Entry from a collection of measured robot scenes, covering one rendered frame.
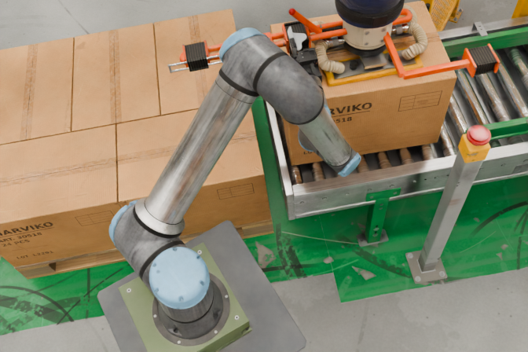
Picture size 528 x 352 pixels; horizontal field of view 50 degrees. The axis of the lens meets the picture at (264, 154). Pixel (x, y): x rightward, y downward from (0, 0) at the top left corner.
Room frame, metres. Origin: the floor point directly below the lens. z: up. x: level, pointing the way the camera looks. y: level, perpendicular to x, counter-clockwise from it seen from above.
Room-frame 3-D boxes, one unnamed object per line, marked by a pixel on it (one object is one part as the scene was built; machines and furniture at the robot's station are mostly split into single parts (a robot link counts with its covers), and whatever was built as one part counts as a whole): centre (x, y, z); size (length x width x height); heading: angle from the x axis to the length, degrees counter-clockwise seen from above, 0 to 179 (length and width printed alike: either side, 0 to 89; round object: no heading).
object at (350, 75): (1.32, -0.43, 0.97); 0.34 x 0.10 x 0.05; 93
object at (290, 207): (1.40, -0.06, 0.47); 0.70 x 0.03 x 0.15; 2
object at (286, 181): (1.40, -0.06, 0.58); 0.70 x 0.03 x 0.06; 2
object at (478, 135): (0.92, -0.65, 1.02); 0.07 x 0.07 x 0.04
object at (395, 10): (1.41, -0.42, 1.19); 0.23 x 0.23 x 0.04
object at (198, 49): (1.39, 0.18, 1.07); 0.08 x 0.07 x 0.05; 93
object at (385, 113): (1.41, -0.40, 0.75); 0.60 x 0.40 x 0.40; 91
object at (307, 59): (1.26, -0.18, 1.06); 0.12 x 0.09 x 0.08; 2
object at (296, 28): (1.40, -0.17, 1.08); 0.10 x 0.08 x 0.06; 3
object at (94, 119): (1.67, 0.63, 0.34); 1.20 x 1.00 x 0.40; 92
